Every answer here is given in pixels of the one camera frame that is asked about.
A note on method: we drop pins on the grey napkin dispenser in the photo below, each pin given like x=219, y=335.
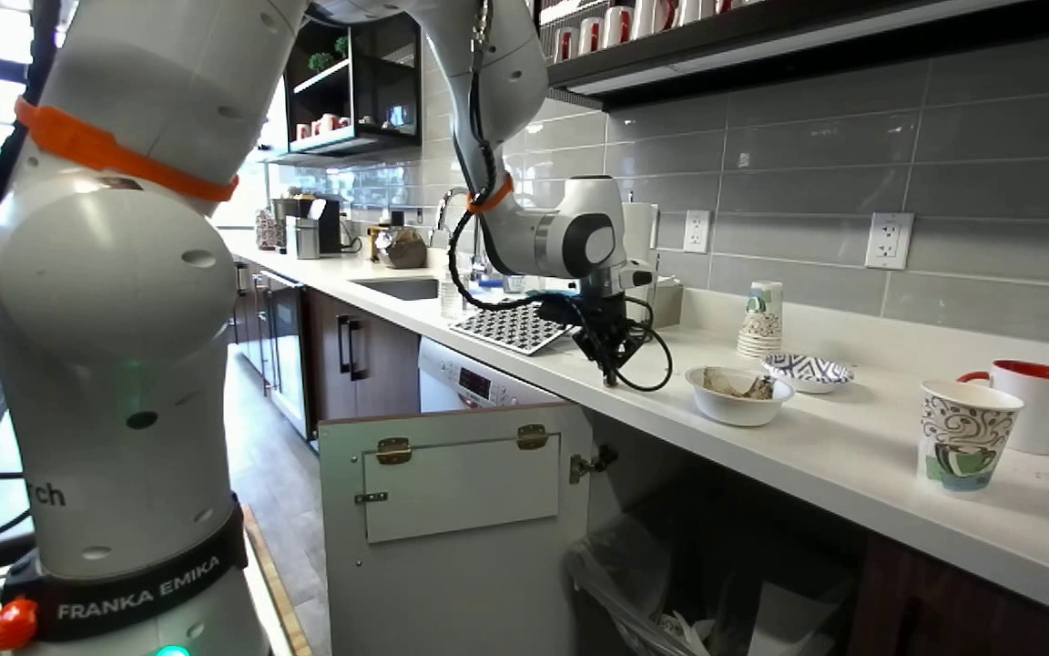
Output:
x=666, y=295

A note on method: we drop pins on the black white checkered mat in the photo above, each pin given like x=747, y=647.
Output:
x=520, y=330

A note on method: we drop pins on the patterned paper cup right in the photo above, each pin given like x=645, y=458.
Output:
x=962, y=430

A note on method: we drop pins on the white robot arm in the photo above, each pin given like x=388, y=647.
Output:
x=120, y=291

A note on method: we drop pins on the stainless dishwasher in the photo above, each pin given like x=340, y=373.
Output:
x=453, y=381

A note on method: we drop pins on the grey trash bin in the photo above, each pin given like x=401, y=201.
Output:
x=701, y=588

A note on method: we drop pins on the red white mug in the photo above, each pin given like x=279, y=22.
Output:
x=1026, y=381

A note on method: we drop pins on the white bowl with food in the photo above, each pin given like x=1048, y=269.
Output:
x=736, y=395

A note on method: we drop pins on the open cabinet door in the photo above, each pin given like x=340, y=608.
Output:
x=447, y=534

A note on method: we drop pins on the small upright paper cup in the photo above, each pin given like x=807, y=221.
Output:
x=762, y=323

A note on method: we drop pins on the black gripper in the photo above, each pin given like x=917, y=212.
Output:
x=598, y=318

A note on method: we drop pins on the small patterned plate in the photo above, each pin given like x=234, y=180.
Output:
x=807, y=373

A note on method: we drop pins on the white wall outlet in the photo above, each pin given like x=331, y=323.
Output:
x=887, y=238

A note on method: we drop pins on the dark wall shelf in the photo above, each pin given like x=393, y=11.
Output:
x=790, y=37

